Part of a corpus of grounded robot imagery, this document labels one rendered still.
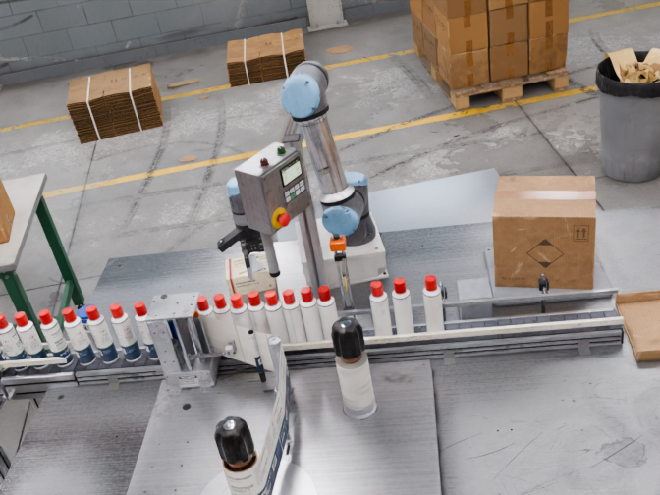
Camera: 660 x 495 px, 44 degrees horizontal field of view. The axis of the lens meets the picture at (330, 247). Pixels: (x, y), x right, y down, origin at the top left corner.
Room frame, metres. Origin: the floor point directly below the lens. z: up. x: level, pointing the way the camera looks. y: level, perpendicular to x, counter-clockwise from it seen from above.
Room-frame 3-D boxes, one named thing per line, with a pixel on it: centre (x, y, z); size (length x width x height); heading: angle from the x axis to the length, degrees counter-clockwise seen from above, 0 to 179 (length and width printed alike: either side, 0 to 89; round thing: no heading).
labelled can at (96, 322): (1.98, 0.73, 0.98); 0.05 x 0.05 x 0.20
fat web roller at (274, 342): (1.71, 0.19, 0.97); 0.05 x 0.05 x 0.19
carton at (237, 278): (2.33, 0.29, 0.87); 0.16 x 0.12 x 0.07; 92
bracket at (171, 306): (1.84, 0.46, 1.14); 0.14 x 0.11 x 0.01; 81
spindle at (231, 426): (1.31, 0.29, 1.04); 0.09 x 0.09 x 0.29
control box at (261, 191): (1.98, 0.12, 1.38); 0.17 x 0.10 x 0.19; 136
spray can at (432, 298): (1.83, -0.27, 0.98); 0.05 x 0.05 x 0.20
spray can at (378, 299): (1.85, -0.11, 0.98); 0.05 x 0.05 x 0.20
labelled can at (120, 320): (1.97, 0.66, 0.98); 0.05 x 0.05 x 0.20
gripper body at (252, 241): (2.33, 0.26, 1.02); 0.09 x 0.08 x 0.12; 92
